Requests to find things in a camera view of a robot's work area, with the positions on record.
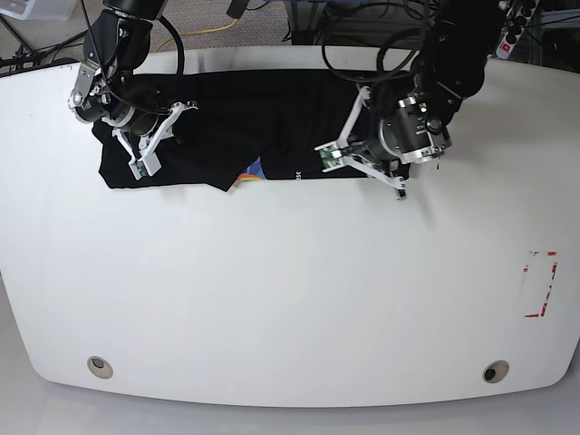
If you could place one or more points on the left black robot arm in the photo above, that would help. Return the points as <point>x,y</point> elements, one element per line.
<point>450,48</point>

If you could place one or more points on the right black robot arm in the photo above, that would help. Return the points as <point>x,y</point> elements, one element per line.
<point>118,42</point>

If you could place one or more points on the black T-shirt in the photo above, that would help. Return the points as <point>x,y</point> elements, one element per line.
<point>262,124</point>

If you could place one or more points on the clear plastic storage box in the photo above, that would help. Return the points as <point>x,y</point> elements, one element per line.
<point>38,10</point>

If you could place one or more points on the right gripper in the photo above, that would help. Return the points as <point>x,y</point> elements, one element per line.
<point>139,131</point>

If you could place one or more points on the black tripod stand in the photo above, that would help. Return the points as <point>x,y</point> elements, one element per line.
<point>26,54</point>

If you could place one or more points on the left table cable grommet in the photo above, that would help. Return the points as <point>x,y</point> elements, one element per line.
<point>99,367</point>

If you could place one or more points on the white power strip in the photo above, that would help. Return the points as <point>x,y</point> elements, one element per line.
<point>518,17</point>

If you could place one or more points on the right table cable grommet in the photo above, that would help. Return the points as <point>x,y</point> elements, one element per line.
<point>495,372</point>

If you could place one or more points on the red tape rectangle marking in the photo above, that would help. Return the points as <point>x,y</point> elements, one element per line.
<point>537,282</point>

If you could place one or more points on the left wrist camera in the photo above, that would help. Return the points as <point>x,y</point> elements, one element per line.
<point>331,156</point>

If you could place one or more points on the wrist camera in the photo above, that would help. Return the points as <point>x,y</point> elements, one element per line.
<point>331,156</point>
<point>142,168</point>

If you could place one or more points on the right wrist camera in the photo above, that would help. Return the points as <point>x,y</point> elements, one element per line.
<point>142,168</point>

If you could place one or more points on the table cable grommet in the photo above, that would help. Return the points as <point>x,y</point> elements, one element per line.
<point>495,372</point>
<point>99,367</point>

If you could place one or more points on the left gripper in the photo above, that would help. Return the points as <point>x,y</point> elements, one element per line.
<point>386,133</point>

